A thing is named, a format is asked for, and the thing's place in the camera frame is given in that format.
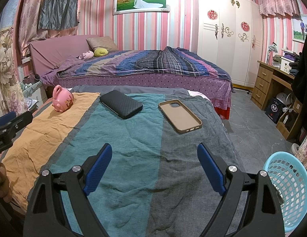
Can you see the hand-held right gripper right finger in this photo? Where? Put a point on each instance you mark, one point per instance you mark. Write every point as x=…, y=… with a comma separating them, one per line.
x=211, y=170

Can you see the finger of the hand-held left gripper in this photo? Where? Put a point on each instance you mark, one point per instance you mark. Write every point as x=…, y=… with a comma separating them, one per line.
x=23, y=119
x=6, y=118

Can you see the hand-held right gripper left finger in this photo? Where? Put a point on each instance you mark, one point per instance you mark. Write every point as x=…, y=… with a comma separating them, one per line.
x=97, y=170

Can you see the light blue plastic basket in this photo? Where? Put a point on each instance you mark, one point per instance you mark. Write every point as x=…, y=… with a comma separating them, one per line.
x=282, y=154

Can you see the person's left hand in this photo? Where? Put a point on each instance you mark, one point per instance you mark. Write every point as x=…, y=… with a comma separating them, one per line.
x=2, y=185

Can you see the pale green cloth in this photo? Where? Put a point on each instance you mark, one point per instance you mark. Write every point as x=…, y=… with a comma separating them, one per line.
x=31, y=86

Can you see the pink piggy bank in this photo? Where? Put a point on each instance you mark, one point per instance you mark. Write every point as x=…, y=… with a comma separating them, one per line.
x=63, y=100

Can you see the floral curtain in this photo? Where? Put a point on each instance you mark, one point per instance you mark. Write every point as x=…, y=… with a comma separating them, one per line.
x=7, y=66

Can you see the tan phone case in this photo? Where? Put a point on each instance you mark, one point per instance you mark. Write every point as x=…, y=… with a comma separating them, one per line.
x=180, y=116

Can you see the black textured wallet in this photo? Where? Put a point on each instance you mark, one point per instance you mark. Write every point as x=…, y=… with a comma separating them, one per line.
x=121, y=103

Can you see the black paper bag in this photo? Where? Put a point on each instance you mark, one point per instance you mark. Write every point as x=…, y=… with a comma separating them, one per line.
x=274, y=109

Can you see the pink plush toy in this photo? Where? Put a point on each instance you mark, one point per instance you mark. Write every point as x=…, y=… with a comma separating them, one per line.
x=86, y=54

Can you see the wooden desk with drawers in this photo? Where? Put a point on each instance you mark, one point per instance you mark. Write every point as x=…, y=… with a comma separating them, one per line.
x=262, y=84

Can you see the yellow plush toy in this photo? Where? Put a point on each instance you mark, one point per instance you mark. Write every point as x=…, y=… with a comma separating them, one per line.
x=101, y=52

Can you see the pink patterned curtain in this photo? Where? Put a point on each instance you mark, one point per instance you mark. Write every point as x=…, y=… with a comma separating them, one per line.
x=29, y=17

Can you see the purple bed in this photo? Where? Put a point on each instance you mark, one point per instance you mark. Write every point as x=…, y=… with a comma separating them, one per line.
x=156, y=84

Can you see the brown pillow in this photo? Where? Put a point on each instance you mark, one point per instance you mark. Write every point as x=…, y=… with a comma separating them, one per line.
x=101, y=43

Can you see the white wardrobe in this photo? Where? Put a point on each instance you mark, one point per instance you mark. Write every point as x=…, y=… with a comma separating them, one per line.
x=217, y=59

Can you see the grey shiny curtain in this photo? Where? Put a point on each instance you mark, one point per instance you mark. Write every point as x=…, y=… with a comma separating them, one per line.
x=57, y=5

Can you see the striped purple blue quilt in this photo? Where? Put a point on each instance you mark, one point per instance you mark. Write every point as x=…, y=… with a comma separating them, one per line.
x=156, y=63

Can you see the black hanging coat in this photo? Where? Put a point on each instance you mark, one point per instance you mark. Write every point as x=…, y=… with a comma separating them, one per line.
x=303, y=84

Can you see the white box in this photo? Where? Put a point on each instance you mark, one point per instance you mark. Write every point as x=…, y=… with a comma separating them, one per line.
x=284, y=65

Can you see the silver desk lamp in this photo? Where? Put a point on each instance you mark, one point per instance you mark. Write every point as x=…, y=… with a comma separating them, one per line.
x=272, y=48

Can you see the red round paper decoration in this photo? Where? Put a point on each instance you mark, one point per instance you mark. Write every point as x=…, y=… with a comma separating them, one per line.
x=212, y=14
x=245, y=26

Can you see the small framed outdoor portrait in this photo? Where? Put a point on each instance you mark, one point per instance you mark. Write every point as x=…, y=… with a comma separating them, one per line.
x=300, y=28

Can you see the framed wedding picture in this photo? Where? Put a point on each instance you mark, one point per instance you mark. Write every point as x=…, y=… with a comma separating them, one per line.
x=143, y=1

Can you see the white wall socket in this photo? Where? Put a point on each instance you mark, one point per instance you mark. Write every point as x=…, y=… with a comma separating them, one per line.
x=26, y=60

